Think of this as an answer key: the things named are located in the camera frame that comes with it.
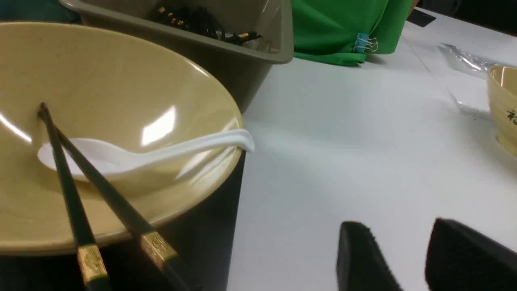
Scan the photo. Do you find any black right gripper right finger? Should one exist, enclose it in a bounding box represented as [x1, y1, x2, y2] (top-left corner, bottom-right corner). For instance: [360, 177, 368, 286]
[425, 218, 517, 291]

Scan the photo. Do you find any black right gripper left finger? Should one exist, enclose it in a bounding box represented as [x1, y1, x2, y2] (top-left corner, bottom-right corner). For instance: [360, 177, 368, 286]
[336, 221, 402, 291]

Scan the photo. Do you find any black chopstick gold band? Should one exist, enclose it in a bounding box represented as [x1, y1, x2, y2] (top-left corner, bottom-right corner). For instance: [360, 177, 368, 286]
[38, 102, 111, 291]
[54, 124, 205, 291]

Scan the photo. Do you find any white ceramic soup spoon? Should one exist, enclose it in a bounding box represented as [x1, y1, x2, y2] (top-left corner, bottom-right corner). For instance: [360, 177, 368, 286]
[61, 129, 255, 181]

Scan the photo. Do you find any tan noodle bowl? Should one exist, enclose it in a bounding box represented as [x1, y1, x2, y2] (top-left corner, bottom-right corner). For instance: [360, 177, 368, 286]
[0, 22, 244, 256]

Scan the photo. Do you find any tan printed bowl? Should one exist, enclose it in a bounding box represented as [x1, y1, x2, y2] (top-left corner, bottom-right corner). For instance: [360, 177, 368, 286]
[486, 65, 517, 156]

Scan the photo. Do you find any black serving tray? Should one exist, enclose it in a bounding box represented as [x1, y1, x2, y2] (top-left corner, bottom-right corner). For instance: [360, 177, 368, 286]
[0, 154, 246, 291]

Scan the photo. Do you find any clear plastic wrapper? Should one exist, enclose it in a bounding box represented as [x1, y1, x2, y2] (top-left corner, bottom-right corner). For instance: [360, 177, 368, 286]
[438, 43, 502, 120]

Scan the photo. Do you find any blue binder clip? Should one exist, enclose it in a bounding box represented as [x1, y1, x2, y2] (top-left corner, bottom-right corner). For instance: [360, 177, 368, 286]
[352, 33, 378, 54]

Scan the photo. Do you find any brown plastic chopstick bin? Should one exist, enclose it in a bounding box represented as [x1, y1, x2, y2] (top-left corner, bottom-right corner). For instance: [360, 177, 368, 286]
[61, 0, 294, 111]

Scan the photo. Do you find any green backdrop cloth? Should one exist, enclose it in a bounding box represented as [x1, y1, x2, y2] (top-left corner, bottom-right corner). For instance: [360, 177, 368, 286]
[290, 0, 417, 66]

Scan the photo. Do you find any pile of black chopsticks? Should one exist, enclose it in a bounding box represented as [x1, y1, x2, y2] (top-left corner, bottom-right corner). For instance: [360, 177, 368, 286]
[146, 3, 262, 46]

